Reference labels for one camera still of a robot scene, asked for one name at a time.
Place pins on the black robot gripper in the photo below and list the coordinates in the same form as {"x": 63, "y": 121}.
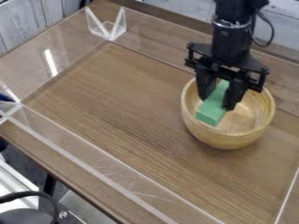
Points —
{"x": 226, "y": 60}

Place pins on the green rectangular block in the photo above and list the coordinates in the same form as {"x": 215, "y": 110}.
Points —
{"x": 210, "y": 112}

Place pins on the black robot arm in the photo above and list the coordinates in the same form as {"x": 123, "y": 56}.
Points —
{"x": 238, "y": 11}

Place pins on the light wooden bowl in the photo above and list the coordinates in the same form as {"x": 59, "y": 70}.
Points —
{"x": 242, "y": 126}

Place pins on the black table leg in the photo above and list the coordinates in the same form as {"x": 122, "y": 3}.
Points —
{"x": 50, "y": 184}

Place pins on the clear acrylic corner bracket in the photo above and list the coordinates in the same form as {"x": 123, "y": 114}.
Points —
{"x": 107, "y": 30}

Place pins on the clear acrylic barrier wall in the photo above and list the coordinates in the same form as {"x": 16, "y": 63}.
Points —
{"x": 121, "y": 145}

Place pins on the metal base plate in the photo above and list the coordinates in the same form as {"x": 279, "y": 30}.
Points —
{"x": 76, "y": 211}

